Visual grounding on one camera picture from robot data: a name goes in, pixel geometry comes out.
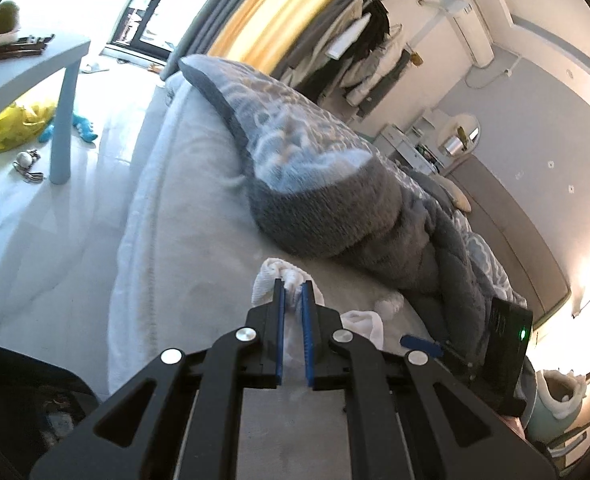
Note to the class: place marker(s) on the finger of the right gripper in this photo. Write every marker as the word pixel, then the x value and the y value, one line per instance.
pixel 414 343

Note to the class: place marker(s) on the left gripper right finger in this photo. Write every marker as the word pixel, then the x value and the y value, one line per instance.
pixel 327 363

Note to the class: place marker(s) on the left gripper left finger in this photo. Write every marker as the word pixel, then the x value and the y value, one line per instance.
pixel 264 364

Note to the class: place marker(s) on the white sock pile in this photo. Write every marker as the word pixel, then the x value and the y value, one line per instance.
pixel 368 324

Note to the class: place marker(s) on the white green fuzzy boot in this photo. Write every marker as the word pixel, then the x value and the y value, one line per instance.
pixel 559 399

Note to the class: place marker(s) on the blue patterned bed sheet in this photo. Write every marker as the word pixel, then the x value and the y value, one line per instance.
pixel 481 254

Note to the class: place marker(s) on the grey bed sheet mattress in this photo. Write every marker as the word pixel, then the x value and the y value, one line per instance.
pixel 186 268

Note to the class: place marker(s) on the grey upholstered headboard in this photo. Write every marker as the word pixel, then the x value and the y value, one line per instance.
pixel 532 270

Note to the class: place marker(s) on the beige pillow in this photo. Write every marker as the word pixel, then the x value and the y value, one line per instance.
pixel 458 198

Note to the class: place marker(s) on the dark grey fluffy blanket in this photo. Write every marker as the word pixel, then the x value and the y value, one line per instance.
pixel 318 190

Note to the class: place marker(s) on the white vanity desk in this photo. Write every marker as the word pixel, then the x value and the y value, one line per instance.
pixel 416 147

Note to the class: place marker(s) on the round vanity mirror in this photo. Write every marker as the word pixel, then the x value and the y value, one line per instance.
pixel 459 135

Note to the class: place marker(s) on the teal plush toy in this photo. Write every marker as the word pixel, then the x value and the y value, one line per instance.
pixel 84 127

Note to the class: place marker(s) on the hanging clothes rack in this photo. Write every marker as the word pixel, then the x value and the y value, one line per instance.
pixel 355 61

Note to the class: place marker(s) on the keys with white ball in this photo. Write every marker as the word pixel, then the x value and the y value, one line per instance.
pixel 23 164

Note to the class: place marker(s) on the yellow curtain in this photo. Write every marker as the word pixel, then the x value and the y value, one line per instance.
pixel 260 32

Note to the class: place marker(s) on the grey curtain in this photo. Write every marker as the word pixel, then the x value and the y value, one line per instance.
pixel 202 32

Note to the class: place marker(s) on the yellow plastic bag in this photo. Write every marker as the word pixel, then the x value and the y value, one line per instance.
pixel 20 124

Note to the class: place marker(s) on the black framed window door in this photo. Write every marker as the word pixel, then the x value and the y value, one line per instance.
pixel 132 33

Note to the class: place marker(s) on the brown sticks bundle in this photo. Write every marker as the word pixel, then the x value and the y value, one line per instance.
pixel 24 47

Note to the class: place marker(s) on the white wall air conditioner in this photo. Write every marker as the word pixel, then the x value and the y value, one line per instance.
pixel 471 29

